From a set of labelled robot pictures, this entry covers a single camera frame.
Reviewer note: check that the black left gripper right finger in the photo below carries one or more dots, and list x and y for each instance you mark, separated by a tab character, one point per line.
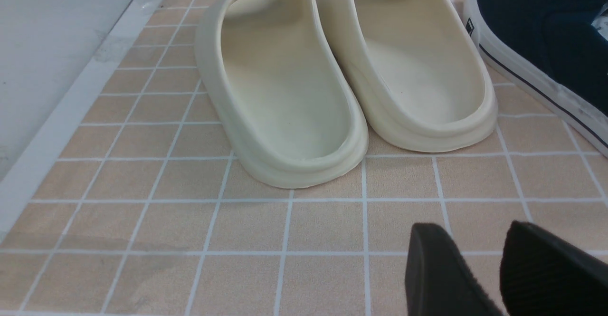
543	275

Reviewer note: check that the cream right slide slipper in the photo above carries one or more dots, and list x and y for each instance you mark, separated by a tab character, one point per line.
415	71

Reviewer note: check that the navy canvas shoe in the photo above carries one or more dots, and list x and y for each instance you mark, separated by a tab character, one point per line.
556	50

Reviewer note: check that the cream slide slipper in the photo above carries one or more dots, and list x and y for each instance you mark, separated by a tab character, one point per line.
415	71
283	100

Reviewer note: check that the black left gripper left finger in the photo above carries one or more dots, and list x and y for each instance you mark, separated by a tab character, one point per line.
438	281

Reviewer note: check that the cream left slide slipper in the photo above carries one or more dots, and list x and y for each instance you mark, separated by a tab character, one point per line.
283	100

